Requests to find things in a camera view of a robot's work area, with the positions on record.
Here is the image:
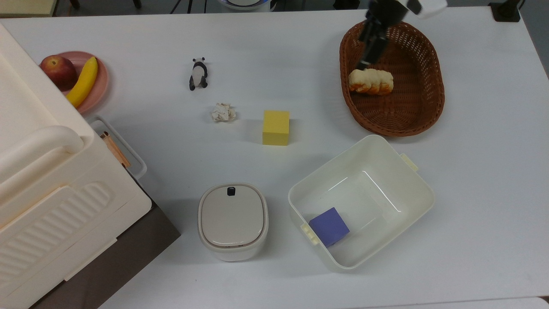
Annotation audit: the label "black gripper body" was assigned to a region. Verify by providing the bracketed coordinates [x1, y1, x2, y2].
[365, 0, 423, 29]

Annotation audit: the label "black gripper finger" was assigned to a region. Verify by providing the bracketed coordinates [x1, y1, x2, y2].
[359, 27, 390, 70]
[358, 18, 379, 43]

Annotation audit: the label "orange glazed bread loaf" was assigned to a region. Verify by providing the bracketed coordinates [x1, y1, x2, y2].
[348, 68, 394, 96]

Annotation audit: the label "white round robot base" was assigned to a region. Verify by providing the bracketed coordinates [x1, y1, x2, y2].
[217, 0, 271, 12]

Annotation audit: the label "brown oval wicker basket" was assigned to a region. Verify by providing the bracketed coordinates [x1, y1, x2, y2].
[339, 19, 445, 137]

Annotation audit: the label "black table clamp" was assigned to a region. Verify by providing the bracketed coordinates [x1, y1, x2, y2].
[488, 0, 525, 23]

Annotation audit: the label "yellow foam cube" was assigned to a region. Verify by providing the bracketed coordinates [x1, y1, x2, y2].
[262, 110, 291, 146]

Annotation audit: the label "white open plastic tub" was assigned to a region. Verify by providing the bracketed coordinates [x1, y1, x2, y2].
[287, 134, 436, 271]

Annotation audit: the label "crumpled white paper ball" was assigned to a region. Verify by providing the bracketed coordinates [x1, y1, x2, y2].
[209, 103, 237, 123]

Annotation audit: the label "small panda figure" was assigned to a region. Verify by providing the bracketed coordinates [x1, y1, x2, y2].
[189, 57, 209, 91]

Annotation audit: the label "purple foam cube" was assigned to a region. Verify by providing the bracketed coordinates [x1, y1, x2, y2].
[309, 207, 350, 248]

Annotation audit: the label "black tripod legs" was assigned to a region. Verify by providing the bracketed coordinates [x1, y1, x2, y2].
[171, 0, 208, 14]

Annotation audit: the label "small white lidded bin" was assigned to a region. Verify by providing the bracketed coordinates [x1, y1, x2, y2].
[197, 183, 269, 262]

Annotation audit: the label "clear plastic tray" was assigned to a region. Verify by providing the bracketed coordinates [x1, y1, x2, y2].
[88, 115, 148, 181]

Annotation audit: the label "pink round plate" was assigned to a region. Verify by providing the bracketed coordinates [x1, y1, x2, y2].
[39, 51, 110, 114]

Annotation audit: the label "orange wooden pencil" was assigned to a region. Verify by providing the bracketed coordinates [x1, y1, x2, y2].
[100, 131, 131, 169]

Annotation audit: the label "yellow banana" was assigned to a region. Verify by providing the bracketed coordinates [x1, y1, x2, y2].
[66, 56, 99, 109]

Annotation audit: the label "red apple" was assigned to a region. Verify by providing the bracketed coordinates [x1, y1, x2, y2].
[40, 55, 78, 92]

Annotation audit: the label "dark brown base board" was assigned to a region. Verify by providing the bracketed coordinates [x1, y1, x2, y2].
[29, 171, 181, 309]

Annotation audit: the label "light wooden side table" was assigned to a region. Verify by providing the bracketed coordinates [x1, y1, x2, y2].
[0, 0, 59, 18]

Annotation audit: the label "large cream plastic cabinet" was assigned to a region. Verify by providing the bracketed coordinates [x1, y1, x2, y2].
[0, 24, 153, 309]

